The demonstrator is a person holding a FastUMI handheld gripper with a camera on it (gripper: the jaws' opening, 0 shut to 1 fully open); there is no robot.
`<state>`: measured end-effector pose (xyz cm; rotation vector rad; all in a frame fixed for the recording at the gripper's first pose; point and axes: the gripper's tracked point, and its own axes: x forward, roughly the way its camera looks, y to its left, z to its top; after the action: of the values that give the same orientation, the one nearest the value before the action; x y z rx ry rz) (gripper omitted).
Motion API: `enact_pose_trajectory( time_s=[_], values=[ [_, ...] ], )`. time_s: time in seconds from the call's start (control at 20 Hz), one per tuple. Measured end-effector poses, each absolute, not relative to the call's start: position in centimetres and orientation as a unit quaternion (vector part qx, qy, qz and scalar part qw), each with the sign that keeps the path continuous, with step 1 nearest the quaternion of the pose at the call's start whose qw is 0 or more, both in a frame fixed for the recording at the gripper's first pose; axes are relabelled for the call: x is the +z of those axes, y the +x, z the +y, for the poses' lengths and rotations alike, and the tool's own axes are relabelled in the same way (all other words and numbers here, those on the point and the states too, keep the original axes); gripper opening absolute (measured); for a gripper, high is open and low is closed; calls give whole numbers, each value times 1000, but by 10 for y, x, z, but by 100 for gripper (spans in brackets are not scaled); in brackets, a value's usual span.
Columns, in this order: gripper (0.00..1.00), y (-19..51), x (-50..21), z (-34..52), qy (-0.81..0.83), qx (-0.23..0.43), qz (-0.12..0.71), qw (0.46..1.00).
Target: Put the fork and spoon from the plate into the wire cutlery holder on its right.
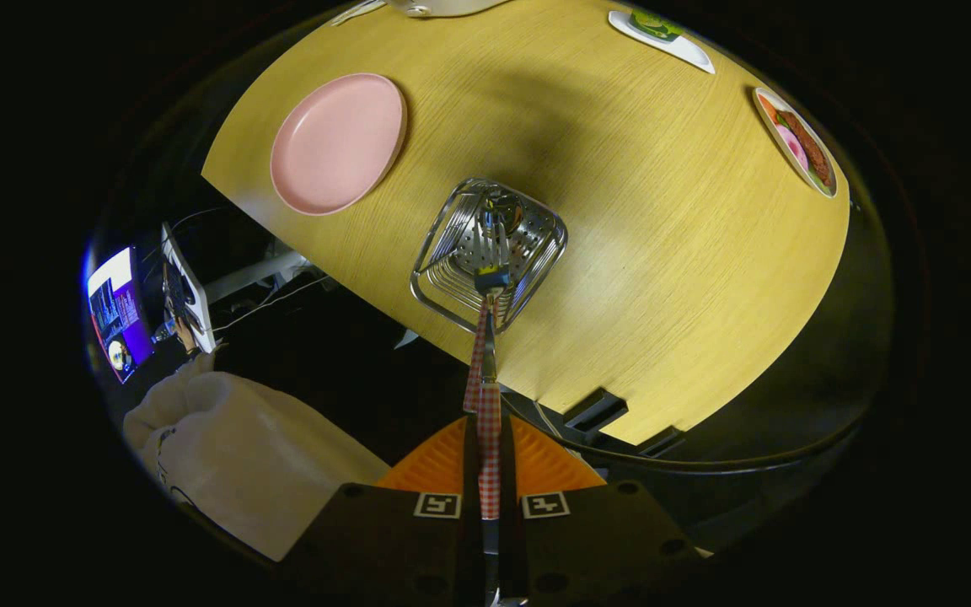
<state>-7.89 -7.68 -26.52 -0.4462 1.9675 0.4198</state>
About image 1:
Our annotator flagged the fork with checked handle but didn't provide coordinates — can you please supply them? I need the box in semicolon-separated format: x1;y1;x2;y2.
473;221;513;606

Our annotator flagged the white square coaster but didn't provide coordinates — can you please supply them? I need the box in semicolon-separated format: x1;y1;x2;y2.
608;9;716;75

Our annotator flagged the white tray with beans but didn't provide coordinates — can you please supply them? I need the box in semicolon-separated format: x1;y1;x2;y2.
330;0;387;26

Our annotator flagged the small plate with food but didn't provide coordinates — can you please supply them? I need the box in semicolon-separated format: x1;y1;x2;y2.
753;86;839;200

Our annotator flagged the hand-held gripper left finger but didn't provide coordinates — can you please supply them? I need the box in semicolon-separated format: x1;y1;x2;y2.
279;415;483;607

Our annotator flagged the spoon with checked handle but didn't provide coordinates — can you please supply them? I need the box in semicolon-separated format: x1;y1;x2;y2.
463;194;527;414

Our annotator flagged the dark table bracket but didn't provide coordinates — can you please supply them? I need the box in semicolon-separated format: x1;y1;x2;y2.
563;388;630;432
637;424;687;459

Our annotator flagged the metal wire basket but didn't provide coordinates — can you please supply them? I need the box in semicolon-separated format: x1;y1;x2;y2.
409;177;569;335

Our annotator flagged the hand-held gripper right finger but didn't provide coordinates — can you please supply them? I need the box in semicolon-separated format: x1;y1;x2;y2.
498;415;710;607

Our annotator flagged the computer monitor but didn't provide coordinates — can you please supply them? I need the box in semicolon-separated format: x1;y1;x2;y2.
85;246;155;385

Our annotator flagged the white plate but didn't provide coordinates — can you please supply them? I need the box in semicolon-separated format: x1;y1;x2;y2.
384;0;512;18

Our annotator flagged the pink round plate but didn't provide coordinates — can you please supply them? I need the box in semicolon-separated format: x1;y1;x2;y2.
270;73;408;217

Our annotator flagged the white desk frame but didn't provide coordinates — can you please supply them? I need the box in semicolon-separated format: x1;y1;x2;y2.
203;249;309;304

